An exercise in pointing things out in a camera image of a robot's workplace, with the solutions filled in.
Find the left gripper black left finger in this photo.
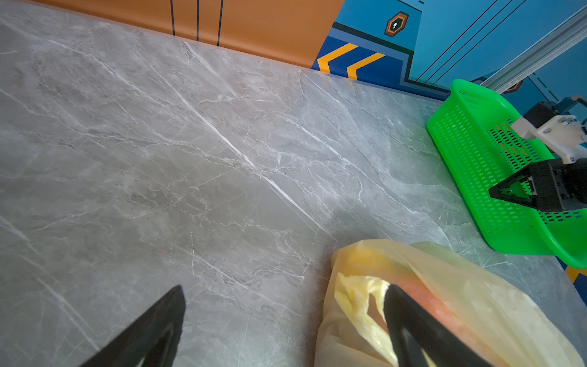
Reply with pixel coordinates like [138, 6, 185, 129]
[83, 285, 186, 366]

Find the right aluminium frame post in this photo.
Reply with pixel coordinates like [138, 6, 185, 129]
[481, 6, 587, 94]

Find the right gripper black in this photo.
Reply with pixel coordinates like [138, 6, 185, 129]
[489, 158, 586, 212]

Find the green plastic basket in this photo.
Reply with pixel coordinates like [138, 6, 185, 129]
[426, 79, 586, 269]

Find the translucent yellowish plastic bag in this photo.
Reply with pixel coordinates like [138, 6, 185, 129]
[315, 239, 584, 366]

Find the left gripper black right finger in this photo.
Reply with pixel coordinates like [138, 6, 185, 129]
[383, 285, 490, 366]

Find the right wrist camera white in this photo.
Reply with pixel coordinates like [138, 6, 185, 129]
[511, 96, 586, 165]

